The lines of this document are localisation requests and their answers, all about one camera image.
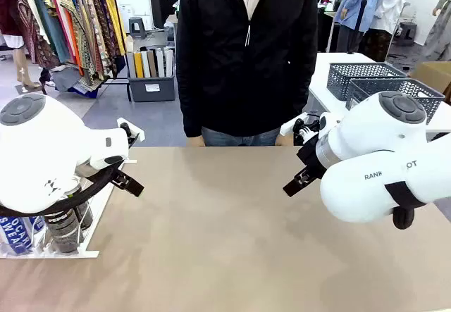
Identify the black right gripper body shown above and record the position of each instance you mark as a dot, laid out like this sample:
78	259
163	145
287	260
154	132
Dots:
310	153

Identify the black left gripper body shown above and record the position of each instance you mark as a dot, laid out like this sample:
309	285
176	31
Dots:
105	175

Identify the black Pepsi can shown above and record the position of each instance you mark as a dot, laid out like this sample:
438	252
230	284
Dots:
87	213
65	231

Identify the grey plastic lattice basket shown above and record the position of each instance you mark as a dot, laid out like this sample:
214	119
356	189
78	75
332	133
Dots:
359	90
352	74

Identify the person's left forearm black sleeve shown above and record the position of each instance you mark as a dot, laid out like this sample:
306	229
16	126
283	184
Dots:
299	97

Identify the person's right forearm black sleeve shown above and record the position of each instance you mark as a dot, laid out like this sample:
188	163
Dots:
188	115

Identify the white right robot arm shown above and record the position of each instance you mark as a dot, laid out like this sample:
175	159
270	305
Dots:
370	139

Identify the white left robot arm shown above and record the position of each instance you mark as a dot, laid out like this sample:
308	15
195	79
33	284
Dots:
42	150

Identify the white can dispenser rack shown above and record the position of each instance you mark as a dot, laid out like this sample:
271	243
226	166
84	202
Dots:
92	234

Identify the person's left hand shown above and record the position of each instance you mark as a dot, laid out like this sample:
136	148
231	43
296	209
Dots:
284	141

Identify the person's right hand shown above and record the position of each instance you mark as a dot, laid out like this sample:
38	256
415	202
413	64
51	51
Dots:
195	142

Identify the white side table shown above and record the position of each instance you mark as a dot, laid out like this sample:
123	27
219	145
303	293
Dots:
320	76

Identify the grey storage bin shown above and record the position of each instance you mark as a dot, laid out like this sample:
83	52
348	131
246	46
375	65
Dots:
151	90

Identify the black clothes rack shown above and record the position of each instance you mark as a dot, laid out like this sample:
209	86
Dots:
121	79

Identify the person in black jacket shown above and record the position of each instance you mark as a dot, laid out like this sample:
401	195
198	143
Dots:
246	79

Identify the pile of grey fabric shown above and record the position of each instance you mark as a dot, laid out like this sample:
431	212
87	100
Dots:
70	79

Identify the grey fabric roll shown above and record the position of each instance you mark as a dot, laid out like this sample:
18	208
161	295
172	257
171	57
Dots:
131	65

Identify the yellow fabric roll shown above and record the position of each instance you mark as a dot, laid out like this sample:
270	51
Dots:
139	65

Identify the white fabric roll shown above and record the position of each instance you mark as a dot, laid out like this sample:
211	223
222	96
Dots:
169	62
160	62
146	65

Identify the brown fabric roll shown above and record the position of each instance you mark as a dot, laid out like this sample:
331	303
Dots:
152	63

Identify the orange garment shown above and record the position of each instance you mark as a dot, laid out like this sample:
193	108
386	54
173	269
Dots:
74	44

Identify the dark patterned garment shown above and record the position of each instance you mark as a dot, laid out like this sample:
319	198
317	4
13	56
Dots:
102	34

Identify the brown patterned garment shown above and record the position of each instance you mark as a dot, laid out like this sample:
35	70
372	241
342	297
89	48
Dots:
38	48

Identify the cardboard box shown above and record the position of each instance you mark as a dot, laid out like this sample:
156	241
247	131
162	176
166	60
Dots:
433	74

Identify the grey plastic stool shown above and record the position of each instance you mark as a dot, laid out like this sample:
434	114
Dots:
137	26

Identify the mannequin in blue shirt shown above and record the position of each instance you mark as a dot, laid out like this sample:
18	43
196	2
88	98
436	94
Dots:
352	5

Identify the dark grey stool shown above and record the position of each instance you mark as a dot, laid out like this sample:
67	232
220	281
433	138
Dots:
408	32

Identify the green garment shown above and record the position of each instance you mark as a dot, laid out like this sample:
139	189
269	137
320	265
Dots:
49	26

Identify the yellow garment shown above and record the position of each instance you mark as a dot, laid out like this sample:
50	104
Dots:
112	12

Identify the pink garment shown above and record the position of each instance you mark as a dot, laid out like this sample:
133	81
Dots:
60	12

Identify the grey background work table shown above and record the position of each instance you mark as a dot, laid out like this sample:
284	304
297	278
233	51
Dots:
172	19

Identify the mannequin in white coat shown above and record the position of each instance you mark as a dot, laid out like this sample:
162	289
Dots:
391	2

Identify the mannequin in grey dress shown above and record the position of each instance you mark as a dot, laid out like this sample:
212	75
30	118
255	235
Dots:
440	34

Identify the mannequin in maroon top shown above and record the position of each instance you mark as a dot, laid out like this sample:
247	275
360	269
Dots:
8	5

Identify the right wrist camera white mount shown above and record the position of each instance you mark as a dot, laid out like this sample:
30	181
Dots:
304	129

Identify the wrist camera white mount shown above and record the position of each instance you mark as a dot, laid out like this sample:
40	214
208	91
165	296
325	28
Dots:
304	129
131	134

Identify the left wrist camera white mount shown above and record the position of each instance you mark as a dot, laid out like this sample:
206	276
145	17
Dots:
131	134

